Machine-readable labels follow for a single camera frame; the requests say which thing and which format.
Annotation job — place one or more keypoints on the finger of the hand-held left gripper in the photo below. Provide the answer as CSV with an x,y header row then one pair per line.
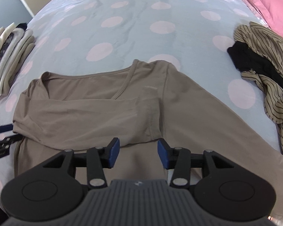
x,y
4,128
2,146

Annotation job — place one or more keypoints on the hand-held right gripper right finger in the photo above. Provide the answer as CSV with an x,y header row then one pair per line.
x,y
162,154

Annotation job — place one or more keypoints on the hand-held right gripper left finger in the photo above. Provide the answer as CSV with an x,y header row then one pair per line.
x,y
114,153

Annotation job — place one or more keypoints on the taupe long-sleeve shirt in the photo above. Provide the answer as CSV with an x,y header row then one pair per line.
x,y
85,108

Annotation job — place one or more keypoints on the stack of folded clothes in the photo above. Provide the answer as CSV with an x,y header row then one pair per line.
x,y
9,58

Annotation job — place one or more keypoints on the grey polka-dot bed sheet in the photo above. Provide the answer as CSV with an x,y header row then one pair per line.
x,y
132,28

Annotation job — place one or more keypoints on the tan striped garment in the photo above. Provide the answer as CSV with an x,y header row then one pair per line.
x,y
273,91

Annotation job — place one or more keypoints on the black garment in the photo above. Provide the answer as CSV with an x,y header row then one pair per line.
x,y
247,56

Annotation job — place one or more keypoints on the pink pillow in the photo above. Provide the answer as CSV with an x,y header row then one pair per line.
x,y
273,0

